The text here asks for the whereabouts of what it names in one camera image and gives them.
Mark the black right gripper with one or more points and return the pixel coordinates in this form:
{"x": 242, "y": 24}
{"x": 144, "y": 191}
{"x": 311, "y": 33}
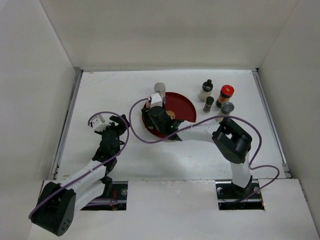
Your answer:
{"x": 145, "y": 111}

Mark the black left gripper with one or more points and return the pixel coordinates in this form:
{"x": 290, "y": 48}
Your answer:
{"x": 112, "y": 126}

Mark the blue label silver lid jar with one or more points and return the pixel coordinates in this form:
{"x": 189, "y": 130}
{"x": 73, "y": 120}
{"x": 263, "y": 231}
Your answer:
{"x": 160, "y": 88}

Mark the small black cap pepper bottle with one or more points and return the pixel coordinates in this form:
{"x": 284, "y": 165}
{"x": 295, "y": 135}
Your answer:
{"x": 208, "y": 104}

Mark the black cap white powder bottle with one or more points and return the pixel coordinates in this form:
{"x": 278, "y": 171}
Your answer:
{"x": 206, "y": 90}

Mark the grey lid white powder jar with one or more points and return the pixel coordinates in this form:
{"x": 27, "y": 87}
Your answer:
{"x": 226, "y": 109}

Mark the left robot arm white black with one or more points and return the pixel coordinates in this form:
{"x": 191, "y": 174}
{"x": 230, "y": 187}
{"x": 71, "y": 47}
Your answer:
{"x": 59, "y": 202}

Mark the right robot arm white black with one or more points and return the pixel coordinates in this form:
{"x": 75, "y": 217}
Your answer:
{"x": 233, "y": 142}

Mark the red round tray gold emblem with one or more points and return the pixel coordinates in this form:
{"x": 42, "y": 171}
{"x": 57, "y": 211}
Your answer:
{"x": 177, "y": 106}

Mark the red lid dark sauce jar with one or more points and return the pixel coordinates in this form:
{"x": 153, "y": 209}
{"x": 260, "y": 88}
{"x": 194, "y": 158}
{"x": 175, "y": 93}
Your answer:
{"x": 226, "y": 93}

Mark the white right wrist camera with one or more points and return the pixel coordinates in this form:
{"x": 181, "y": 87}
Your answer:
{"x": 155, "y": 100}

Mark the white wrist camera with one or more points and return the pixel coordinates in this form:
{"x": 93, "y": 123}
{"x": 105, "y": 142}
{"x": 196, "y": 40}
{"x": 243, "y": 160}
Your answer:
{"x": 155, "y": 100}
{"x": 98, "y": 124}

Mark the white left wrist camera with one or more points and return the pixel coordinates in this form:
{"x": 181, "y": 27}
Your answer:
{"x": 98, "y": 124}

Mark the aluminium table edge rail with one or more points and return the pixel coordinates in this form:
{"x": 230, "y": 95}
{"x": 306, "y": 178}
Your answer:
{"x": 66, "y": 124}

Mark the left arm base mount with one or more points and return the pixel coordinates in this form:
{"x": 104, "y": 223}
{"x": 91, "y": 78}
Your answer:
{"x": 116, "y": 200}

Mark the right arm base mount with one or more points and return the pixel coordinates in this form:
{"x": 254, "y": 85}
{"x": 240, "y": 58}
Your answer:
{"x": 231, "y": 197}

